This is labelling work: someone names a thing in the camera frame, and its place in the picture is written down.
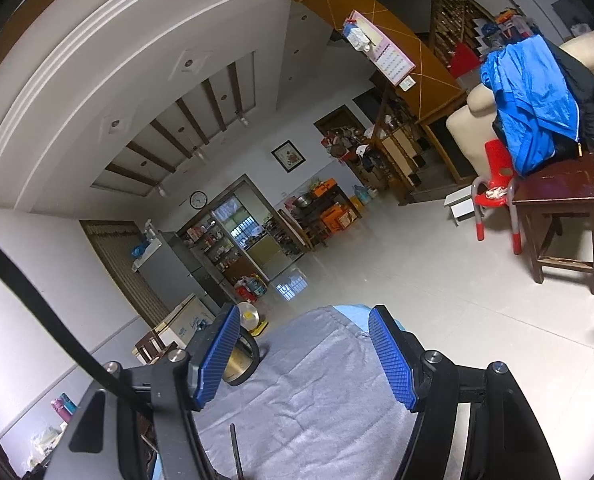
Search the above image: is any wall calendar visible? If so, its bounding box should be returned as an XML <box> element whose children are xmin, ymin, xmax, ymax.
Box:
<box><xmin>343</xmin><ymin>10</ymin><xmax>417</xmax><ymax>86</ymax></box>

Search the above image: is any wooden chair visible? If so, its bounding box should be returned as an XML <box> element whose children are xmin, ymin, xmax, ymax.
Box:
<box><xmin>134</xmin><ymin>330</ymin><xmax>179</xmax><ymax>367</ymax></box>

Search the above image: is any red bag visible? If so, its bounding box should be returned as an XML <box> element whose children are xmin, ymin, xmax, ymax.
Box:
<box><xmin>449</xmin><ymin>42</ymin><xmax>483</xmax><ymax>79</ymax></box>

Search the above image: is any wooden staircase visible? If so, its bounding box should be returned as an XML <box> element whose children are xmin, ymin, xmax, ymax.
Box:
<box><xmin>289</xmin><ymin>0</ymin><xmax>470</xmax><ymax>127</ymax></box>

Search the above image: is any kitchen shelf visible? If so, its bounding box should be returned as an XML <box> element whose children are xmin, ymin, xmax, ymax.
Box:
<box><xmin>178</xmin><ymin>211</ymin><xmax>244</xmax><ymax>282</ymax></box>

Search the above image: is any grey-blue towel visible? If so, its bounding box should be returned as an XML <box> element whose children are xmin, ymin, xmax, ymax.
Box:
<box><xmin>152</xmin><ymin>305</ymin><xmax>428</xmax><ymax>480</ymax></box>

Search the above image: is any white plastic bag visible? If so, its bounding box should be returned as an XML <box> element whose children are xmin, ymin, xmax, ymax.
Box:
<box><xmin>344</xmin><ymin>20</ymin><xmax>379</xmax><ymax>54</ymax></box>

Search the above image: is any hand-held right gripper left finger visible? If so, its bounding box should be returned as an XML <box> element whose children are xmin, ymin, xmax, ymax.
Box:
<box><xmin>42</xmin><ymin>304</ymin><xmax>243</xmax><ymax>480</ymax></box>

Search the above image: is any red plastic chair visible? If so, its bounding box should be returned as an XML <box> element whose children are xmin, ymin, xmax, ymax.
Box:
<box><xmin>471</xmin><ymin>139</ymin><xmax>524</xmax><ymax>255</ymax></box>

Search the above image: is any light blue mat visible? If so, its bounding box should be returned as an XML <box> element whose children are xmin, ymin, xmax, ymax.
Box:
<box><xmin>334</xmin><ymin>303</ymin><xmax>408</xmax><ymax>334</ymax></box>

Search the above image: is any dark wooden chopstick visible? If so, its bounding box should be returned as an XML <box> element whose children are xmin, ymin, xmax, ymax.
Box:
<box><xmin>228</xmin><ymin>423</ymin><xmax>246</xmax><ymax>480</ymax></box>

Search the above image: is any cream sofa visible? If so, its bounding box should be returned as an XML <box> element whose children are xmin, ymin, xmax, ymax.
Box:
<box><xmin>447</xmin><ymin>27</ymin><xmax>594</xmax><ymax>197</ymax></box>

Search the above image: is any small yellow fan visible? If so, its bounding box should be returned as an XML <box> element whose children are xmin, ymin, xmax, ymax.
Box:
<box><xmin>237</xmin><ymin>301</ymin><xmax>273</xmax><ymax>337</ymax></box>

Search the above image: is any framed wall picture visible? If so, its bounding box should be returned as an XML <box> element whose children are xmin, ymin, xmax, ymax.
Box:
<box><xmin>270</xmin><ymin>139</ymin><xmax>307</xmax><ymax>174</ymax></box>

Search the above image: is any blue jacket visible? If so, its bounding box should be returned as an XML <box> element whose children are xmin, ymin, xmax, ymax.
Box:
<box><xmin>479</xmin><ymin>37</ymin><xmax>584</xmax><ymax>177</ymax></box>

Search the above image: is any wooden display shelf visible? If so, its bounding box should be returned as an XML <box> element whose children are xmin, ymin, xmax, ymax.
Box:
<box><xmin>314</xmin><ymin>105</ymin><xmax>429</xmax><ymax>207</ymax></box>

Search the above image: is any gold electric kettle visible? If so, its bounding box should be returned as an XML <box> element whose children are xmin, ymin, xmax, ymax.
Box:
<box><xmin>222</xmin><ymin>330</ymin><xmax>262</xmax><ymax>387</ymax></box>

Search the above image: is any orange box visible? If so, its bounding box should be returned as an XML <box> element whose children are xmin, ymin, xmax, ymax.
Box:
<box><xmin>319</xmin><ymin>202</ymin><xmax>363</xmax><ymax>235</ymax></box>

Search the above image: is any white chest freezer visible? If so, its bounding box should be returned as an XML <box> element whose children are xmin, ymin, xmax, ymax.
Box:
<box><xmin>154</xmin><ymin>294</ymin><xmax>216</xmax><ymax>349</ymax></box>

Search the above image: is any white step stool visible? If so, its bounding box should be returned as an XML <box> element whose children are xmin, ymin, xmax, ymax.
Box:
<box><xmin>443</xmin><ymin>187</ymin><xmax>484</xmax><ymax>228</ymax></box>

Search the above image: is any black cable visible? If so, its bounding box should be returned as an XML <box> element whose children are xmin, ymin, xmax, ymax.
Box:
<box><xmin>0</xmin><ymin>230</ymin><xmax>154</xmax><ymax>417</ymax></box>

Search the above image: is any wooden lattice shelf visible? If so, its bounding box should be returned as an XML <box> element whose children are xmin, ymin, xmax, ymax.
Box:
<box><xmin>429</xmin><ymin>0</ymin><xmax>498</xmax><ymax>69</ymax></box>

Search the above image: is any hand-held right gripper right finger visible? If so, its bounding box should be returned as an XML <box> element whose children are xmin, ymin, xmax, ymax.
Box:
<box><xmin>368</xmin><ymin>304</ymin><xmax>562</xmax><ymax>480</ymax></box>

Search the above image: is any grey refrigerator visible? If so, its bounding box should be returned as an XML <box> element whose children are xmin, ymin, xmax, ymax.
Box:
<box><xmin>132</xmin><ymin>230</ymin><xmax>228</xmax><ymax>312</ymax></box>

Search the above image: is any dark wooden side table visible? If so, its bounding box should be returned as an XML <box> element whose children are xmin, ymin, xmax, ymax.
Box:
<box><xmin>512</xmin><ymin>147</ymin><xmax>594</xmax><ymax>296</ymax></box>

